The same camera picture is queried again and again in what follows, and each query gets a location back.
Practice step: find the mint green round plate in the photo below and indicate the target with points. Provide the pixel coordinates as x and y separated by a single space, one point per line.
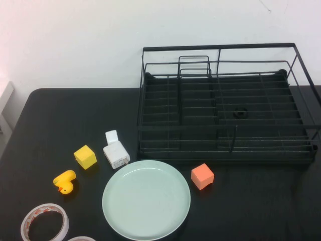
145 200

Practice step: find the small white adapter block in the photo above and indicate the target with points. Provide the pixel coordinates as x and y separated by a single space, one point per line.
111 136

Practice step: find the white plug charger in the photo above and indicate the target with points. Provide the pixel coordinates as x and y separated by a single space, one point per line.
115 154

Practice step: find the orange foam cube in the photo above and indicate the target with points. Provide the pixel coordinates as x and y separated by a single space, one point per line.
201 177

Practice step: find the black round drain plug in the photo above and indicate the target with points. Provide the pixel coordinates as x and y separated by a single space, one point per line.
240 113

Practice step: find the yellow foam cube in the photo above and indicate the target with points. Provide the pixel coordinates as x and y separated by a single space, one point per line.
85 157

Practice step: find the yellow rubber duck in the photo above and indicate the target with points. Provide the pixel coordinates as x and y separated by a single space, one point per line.
65 182

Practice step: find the clear tape roll red print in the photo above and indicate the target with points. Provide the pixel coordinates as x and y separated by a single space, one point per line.
81 238
65 221

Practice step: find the grey wall-side frame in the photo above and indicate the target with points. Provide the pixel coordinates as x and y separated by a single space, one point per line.
6 108

